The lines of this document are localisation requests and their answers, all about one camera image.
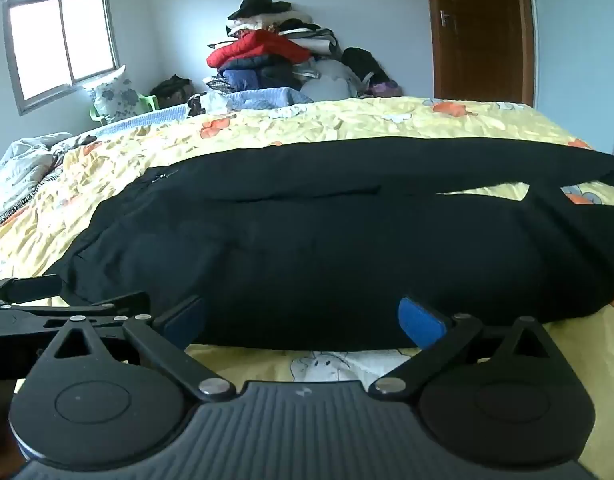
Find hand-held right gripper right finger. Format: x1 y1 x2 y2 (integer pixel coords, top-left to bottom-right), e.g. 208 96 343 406
367 296 562 403

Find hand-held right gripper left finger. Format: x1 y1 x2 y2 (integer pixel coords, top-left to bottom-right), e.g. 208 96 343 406
37 296 238 403

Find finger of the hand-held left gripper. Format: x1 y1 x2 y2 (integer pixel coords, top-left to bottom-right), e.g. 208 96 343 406
52 291 152 318
0 274 64 310

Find black pants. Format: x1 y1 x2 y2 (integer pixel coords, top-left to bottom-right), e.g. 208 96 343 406
52 136 614 351

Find white crumpled quilt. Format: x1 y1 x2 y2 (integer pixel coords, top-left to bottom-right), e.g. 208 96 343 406
0 132 88 223

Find green plastic chair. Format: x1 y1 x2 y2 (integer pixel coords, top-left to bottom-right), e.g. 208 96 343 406
89 92 160 124

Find grey floral pillow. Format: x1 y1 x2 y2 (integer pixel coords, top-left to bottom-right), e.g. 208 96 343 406
84 66 152 123

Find yellow floral bed sheet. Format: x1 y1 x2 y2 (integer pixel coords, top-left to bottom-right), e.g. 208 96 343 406
0 96 614 461

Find black bag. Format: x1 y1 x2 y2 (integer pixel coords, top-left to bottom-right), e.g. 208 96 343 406
151 75 196 110

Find blue striped blanket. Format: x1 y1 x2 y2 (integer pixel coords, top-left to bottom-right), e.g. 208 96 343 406
77 87 314 141

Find sliding glass window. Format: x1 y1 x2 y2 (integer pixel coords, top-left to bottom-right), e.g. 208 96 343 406
2 0 120 116

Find navy blue jacket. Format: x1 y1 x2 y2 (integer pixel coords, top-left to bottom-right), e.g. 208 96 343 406
221 57 308 94

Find black backpack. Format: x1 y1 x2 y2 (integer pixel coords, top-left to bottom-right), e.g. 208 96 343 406
341 47 390 86

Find red puffer jacket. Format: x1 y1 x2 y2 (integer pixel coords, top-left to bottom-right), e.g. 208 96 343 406
207 30 312 69

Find brown wooden door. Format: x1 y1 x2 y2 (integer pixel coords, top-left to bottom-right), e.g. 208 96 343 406
423 0 536 109

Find stack of folded clothes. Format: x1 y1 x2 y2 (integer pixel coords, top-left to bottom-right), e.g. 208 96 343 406
226 10 338 57

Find black garment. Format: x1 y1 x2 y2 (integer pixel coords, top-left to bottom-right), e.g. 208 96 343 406
229 0 292 22

